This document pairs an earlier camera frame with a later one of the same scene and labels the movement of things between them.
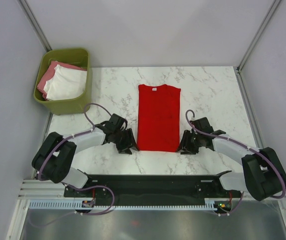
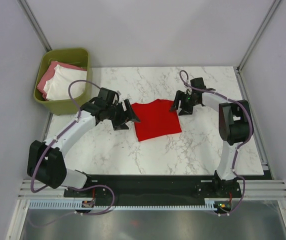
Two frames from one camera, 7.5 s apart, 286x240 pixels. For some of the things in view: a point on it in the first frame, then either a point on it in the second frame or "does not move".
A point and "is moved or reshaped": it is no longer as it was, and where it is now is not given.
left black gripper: (130, 142) -> (125, 116)
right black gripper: (185, 146) -> (181, 95)
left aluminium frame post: (30, 17) does not move
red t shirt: (159, 116) is moved or reshaped
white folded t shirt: (66, 83) does not move
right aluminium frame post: (257, 35) does not move
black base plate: (151, 188) does not move
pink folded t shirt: (50, 73) does not move
